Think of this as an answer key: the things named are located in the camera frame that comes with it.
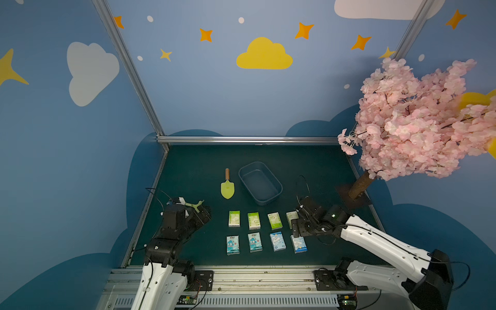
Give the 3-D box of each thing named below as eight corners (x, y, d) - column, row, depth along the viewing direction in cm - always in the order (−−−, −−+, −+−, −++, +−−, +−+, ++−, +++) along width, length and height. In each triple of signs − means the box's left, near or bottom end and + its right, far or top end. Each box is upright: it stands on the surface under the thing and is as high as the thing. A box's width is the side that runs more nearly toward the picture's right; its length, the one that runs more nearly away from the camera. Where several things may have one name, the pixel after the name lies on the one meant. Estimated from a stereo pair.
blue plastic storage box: (258, 209, 95) (259, 205, 91) (235, 175, 109) (235, 170, 105) (285, 195, 101) (286, 190, 97) (259, 164, 114) (260, 158, 110)
